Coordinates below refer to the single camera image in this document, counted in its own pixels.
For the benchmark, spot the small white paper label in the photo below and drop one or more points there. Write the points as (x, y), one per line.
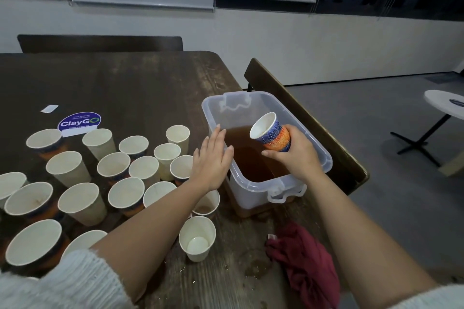
(49, 109)

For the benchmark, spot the group of paper cups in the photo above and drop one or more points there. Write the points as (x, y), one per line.
(80, 200)

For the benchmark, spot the dark red cloth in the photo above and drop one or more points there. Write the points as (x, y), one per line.
(304, 262)

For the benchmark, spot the person's left hand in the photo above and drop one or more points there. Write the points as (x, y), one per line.
(212, 164)

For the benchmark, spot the person's right hand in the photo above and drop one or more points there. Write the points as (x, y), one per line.
(301, 160)

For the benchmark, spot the person's left forearm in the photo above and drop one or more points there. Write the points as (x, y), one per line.
(145, 240)

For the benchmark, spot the clear plastic storage bin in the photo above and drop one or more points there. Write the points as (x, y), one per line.
(243, 189)

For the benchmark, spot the dark wooden table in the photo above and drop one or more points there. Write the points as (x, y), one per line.
(145, 80)

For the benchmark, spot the orange blue patterned paper cup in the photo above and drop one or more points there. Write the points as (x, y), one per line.
(274, 135)

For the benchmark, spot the dark wooden chair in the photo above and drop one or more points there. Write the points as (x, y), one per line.
(101, 43)
(341, 164)

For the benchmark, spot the white paper cup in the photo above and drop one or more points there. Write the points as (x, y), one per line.
(167, 154)
(178, 136)

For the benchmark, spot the round blue sticker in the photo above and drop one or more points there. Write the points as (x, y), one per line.
(78, 121)

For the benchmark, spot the round white side table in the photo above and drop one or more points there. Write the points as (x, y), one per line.
(446, 101)

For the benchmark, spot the person's right forearm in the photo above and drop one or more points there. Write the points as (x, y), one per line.
(370, 247)

